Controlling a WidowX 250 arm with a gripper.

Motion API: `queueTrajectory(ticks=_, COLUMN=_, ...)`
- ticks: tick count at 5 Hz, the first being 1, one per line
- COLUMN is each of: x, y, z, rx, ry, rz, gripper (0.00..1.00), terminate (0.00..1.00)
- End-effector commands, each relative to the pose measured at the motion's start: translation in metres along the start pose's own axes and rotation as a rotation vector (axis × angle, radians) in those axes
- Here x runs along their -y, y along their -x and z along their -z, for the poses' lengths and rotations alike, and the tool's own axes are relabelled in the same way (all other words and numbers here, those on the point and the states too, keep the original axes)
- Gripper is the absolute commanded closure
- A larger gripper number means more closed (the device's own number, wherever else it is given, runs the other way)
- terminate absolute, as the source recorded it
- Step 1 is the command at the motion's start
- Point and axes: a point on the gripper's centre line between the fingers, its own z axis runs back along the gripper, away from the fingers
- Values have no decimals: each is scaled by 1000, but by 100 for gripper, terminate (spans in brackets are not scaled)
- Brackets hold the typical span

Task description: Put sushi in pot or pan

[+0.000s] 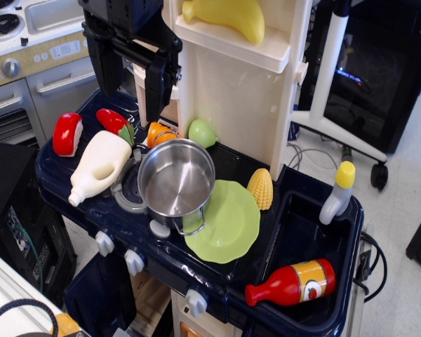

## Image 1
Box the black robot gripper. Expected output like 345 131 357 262
78 1 182 121

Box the red white toy sushi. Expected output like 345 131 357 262
52 112 83 157

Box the stainless steel pot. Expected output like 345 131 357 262
138 138 216 236

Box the red toy chili pepper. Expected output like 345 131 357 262
95 108 135 147

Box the orange toy pepper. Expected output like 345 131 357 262
147 122 179 149

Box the green toy pear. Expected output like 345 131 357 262
188 119 218 148

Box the grey wooden toy kitchen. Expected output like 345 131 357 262
0 1 98 147

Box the white toy bottle jug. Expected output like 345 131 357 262
68 131 132 207

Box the cream toy kitchen cabinet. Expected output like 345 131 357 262
159 1 312 180

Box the yellow toy banana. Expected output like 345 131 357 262
182 0 265 45

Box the grey toy stove burner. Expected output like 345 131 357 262
110 149 146 213

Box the yellow toy corn cob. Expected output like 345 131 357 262
247 168 274 211

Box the grey left stove knob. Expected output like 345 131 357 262
95 231 115 257

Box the grey stove knob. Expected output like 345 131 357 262
95 231 115 257
124 249 145 276
185 289 208 317

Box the green plastic plate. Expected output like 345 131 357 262
185 180 260 264

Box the white rolling stand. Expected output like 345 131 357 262
290 0 389 192

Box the grey middle stove knob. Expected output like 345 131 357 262
124 249 145 276

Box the black box on floor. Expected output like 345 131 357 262
0 143 76 307

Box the navy blue toy kitchen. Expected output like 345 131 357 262
34 88 365 337

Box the grey toy faucet yellow cap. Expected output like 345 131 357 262
319 161 356 225

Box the grey right stove knob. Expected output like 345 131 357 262
185 289 208 317

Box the black computer case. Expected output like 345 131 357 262
298 0 421 154

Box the red toy ketchup bottle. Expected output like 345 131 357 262
245 258 336 307

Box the green cable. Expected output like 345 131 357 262
14 226 44 294

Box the black braided cable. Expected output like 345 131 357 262
0 298 60 337

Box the black cable right side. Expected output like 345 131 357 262
354 231 389 303

